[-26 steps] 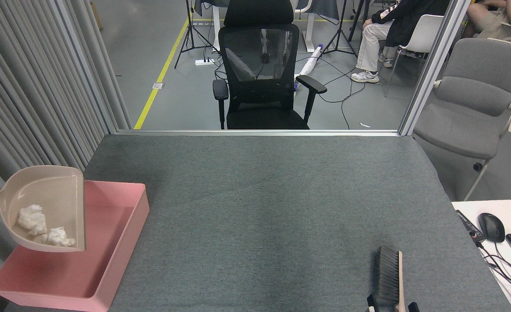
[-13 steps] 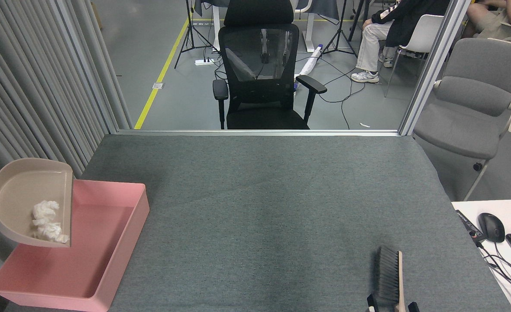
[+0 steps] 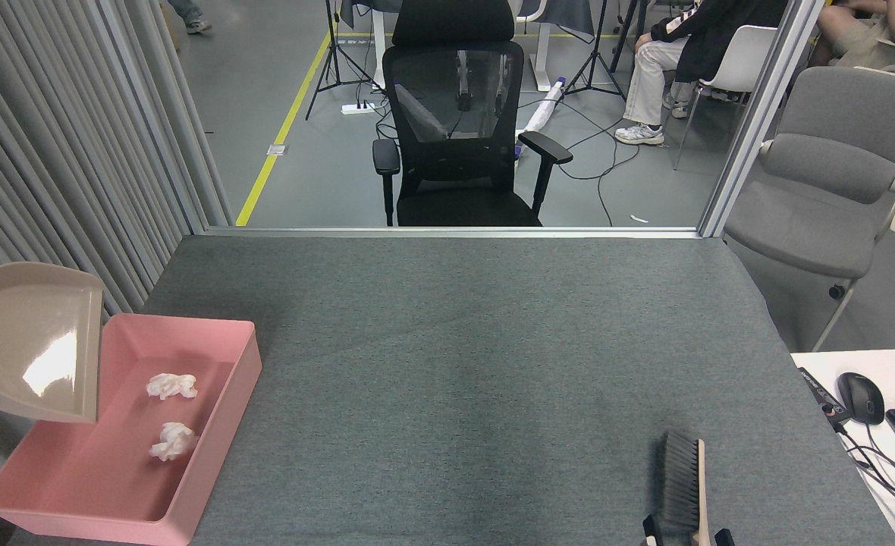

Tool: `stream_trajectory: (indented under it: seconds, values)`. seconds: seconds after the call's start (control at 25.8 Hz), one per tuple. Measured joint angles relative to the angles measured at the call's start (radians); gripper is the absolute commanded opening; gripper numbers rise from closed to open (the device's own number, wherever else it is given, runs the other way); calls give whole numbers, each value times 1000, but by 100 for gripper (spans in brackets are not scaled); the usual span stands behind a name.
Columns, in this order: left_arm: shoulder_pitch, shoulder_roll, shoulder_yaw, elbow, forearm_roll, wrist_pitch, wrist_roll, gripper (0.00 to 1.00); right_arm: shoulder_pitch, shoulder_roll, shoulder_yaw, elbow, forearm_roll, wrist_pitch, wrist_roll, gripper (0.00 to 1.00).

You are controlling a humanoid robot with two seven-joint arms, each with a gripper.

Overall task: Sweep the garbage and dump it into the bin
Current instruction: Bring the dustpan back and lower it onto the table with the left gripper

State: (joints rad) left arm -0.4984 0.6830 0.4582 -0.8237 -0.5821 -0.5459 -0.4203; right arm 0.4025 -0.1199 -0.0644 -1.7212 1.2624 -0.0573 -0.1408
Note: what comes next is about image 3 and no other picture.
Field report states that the silver post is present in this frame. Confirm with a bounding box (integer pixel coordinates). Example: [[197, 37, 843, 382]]
[[698, 0, 827, 238]]

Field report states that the black flat device box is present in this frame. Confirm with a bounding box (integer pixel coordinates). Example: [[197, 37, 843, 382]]
[[796, 367, 852, 425]]

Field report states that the beige plastic dustpan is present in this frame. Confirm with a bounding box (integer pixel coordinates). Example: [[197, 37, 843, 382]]
[[0, 262, 105, 424]]

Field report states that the grey upholstered chair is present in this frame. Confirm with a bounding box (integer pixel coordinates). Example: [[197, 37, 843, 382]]
[[724, 67, 895, 352]]

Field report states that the pink plastic bin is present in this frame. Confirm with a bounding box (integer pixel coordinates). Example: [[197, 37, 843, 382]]
[[0, 313, 263, 546]]

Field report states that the silver table edge rail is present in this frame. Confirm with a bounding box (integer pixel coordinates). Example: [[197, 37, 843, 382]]
[[205, 226, 702, 240]]

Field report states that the grey pleated curtain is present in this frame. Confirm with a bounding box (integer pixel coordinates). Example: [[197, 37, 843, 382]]
[[0, 0, 236, 546]]

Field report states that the person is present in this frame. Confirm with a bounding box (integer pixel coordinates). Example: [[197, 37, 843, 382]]
[[167, 0, 213, 35], [818, 0, 895, 77], [614, 0, 790, 146]]

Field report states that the white paper ball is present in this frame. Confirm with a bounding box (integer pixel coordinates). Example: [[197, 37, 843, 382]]
[[146, 373, 198, 400], [149, 422, 198, 462]]

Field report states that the white plastic chair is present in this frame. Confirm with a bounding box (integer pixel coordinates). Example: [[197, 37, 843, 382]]
[[673, 25, 778, 171]]

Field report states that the white-legged desk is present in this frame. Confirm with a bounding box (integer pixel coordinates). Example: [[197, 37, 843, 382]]
[[341, 0, 596, 93]]

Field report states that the black desk cable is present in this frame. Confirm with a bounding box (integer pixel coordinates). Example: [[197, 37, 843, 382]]
[[834, 421, 895, 501]]

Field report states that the black floor cable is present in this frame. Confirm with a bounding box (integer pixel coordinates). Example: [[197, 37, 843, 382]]
[[561, 99, 642, 227]]

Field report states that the beige brush with black bristles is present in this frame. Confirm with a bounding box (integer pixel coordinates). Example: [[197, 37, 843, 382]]
[[658, 431, 710, 546]]

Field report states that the black tripod stand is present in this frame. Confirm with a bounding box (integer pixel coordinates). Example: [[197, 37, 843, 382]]
[[565, 0, 638, 101], [305, 0, 376, 121]]

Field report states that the black computer mouse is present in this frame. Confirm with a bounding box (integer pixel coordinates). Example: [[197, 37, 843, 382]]
[[837, 372, 886, 425]]

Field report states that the black mesh office chair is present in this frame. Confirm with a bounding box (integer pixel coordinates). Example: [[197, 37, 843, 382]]
[[372, 0, 573, 227]]

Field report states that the white rolled sheet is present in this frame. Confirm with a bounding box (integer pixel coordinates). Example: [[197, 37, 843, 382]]
[[516, 76, 567, 145]]

